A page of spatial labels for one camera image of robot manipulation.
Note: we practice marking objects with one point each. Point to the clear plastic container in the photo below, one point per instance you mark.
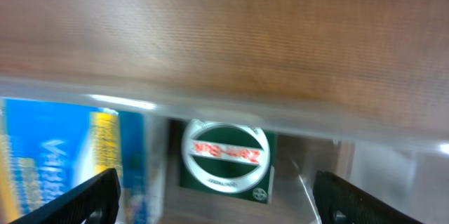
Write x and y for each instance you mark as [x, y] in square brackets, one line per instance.
[406, 169]

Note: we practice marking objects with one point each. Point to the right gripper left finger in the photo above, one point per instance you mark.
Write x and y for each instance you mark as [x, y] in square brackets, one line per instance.
[94, 201]

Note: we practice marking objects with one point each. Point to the blue yellow VapoDrops box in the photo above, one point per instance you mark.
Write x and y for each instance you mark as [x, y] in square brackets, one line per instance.
[47, 149]

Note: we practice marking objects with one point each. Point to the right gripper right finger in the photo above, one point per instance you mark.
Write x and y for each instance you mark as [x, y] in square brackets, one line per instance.
[338, 201]

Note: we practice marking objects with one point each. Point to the green round-logo box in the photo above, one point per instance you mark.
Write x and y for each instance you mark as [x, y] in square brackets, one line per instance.
[228, 159]

